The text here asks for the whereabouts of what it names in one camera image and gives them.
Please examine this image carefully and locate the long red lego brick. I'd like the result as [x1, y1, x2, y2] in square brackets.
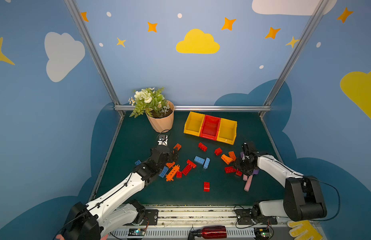
[182, 160, 196, 176]

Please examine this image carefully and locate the orange slope lego brick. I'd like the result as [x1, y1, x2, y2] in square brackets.
[221, 154, 234, 165]

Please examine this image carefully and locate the red lego brick front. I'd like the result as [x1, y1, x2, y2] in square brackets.
[203, 182, 210, 192]

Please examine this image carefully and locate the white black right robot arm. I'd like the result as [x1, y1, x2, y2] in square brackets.
[233, 143, 327, 224]

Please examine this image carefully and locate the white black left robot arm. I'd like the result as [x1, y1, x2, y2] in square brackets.
[56, 145, 178, 240]

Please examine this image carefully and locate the orange square lego brick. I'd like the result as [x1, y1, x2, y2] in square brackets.
[173, 144, 181, 151]

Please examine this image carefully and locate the orange lego brick centre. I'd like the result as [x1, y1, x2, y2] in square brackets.
[166, 162, 175, 169]

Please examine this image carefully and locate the orange lego brick right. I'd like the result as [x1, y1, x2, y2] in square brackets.
[228, 151, 236, 161]

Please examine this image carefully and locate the long orange lego piece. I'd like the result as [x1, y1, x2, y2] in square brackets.
[166, 165, 180, 182]

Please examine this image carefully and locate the light blue lego brick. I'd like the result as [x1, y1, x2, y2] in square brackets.
[194, 156, 205, 165]

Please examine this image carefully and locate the blue lego brick upright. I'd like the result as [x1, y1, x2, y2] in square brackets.
[203, 158, 210, 169]

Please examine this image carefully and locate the left yellow bin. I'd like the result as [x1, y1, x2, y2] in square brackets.
[183, 112, 205, 137]

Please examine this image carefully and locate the yellow bin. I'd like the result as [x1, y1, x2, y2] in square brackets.
[183, 112, 205, 137]
[216, 118, 237, 145]

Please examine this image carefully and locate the peach flower pot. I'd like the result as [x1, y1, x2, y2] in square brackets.
[147, 101, 174, 133]

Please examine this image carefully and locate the right yellow bin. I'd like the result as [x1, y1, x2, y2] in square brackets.
[216, 118, 237, 145]

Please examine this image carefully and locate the red middle bin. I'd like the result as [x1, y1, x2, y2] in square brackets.
[199, 115, 221, 141]

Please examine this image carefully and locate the green artificial plant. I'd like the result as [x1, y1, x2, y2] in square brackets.
[128, 88, 173, 119]

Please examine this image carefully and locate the right circuit board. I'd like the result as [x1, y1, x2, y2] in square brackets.
[254, 228, 272, 240]

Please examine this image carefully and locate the circuit board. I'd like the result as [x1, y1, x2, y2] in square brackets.
[128, 229, 146, 237]
[254, 228, 272, 240]

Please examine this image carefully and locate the red metallic bottle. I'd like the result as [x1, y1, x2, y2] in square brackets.
[188, 226, 227, 240]

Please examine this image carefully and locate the left circuit board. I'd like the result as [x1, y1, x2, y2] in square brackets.
[128, 229, 146, 237]

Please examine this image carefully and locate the yellow glove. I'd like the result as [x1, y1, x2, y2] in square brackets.
[287, 220, 323, 240]

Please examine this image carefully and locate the pink watering can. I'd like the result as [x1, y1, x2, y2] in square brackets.
[55, 234, 108, 240]

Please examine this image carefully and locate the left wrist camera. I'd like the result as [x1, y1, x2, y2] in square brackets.
[157, 134, 168, 146]

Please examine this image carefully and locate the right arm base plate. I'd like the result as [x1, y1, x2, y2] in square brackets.
[234, 208, 278, 225]

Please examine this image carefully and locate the aluminium back rail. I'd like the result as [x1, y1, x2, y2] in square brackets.
[114, 104, 272, 113]

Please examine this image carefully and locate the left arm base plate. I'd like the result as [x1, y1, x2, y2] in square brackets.
[126, 209, 159, 226]

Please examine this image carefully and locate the aluminium front rail base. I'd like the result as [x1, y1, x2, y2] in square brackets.
[108, 205, 292, 240]

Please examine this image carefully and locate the aluminium right post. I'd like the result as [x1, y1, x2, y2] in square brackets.
[259, 0, 329, 119]

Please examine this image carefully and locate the aluminium post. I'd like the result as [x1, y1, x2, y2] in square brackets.
[64, 0, 120, 107]
[259, 0, 329, 119]

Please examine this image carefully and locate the aluminium left post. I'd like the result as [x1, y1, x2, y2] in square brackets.
[64, 0, 120, 107]

